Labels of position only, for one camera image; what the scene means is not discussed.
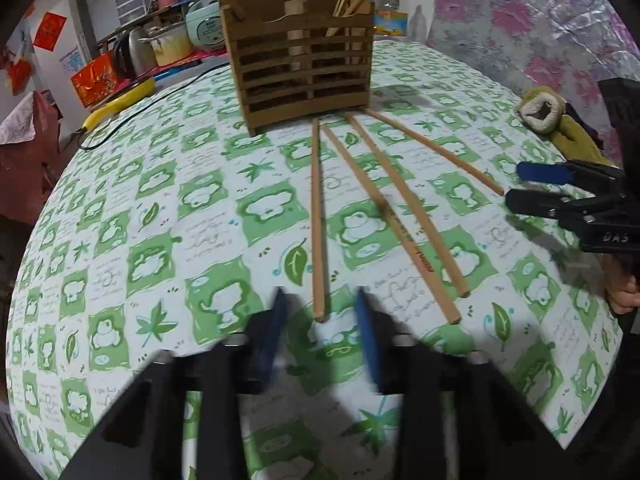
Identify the person right hand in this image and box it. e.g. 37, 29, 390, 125
600, 255, 640, 315

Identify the wooden chopstick on table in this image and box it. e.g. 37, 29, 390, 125
310, 118, 326, 323
345, 112, 471, 298
362, 107, 506, 196
320, 125, 461, 324

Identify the yellow green plush slipper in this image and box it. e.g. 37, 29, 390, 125
515, 86, 615, 167

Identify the green white patterned tablecloth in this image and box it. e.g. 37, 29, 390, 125
6, 41, 623, 479

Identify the clear plastic oil bottle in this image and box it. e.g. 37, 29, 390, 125
374, 0, 408, 38

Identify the red cloth covered table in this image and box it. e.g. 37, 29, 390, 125
1, 91, 65, 226

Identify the wooden utensil holder box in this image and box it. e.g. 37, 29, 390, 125
220, 0, 374, 136

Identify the red gift box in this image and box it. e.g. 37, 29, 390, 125
70, 51, 122, 108

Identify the stainless electric kettle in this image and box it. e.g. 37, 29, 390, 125
113, 27, 157, 79

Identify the cream yellow pot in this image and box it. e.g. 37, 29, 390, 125
141, 22, 194, 66

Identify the white refrigerator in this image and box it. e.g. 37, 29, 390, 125
26, 0, 98, 131

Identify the mint green rice cooker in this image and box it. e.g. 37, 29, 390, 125
186, 0, 224, 52

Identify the floral plastic wall cover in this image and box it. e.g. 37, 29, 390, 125
427, 0, 639, 132

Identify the yellow handled tool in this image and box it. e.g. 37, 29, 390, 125
80, 77, 155, 132

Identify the black power cable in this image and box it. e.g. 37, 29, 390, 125
77, 60, 230, 152

